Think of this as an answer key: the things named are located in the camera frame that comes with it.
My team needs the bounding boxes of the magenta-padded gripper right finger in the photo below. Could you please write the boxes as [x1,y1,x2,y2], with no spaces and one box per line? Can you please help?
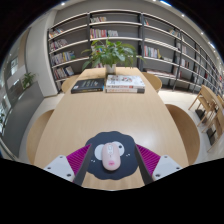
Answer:
[133,143,183,186]

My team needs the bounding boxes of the small green background plant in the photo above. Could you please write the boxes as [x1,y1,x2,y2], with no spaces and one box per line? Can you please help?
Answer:
[21,71,36,90]

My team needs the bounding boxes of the white illustrated cover book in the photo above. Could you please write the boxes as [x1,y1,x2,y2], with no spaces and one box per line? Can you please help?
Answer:
[105,74,146,90]

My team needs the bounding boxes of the black cartoon-face mouse pad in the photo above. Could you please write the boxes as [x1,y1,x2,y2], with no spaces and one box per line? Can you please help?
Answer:
[82,130,142,181]

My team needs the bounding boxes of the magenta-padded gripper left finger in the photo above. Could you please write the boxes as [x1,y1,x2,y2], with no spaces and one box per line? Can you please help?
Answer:
[43,143,95,187]

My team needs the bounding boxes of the green potted plant white pot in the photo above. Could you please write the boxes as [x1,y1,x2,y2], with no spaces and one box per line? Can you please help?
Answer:
[81,38,144,75]

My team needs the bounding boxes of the pink computer mouse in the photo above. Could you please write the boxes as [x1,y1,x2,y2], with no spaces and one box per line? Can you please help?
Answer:
[101,142,121,172]

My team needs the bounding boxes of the light wooden chairs group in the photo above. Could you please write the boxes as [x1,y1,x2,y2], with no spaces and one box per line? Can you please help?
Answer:
[188,84,224,153]

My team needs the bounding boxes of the grey wall bookshelf unit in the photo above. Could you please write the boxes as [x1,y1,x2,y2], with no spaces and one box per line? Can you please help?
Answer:
[47,8,224,94]

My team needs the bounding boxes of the red-spined book under white book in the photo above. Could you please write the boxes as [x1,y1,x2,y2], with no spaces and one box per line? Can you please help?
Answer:
[105,86,146,94]

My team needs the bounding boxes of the black hardcover book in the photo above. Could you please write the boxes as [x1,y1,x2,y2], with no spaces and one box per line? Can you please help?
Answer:
[70,77,106,94]

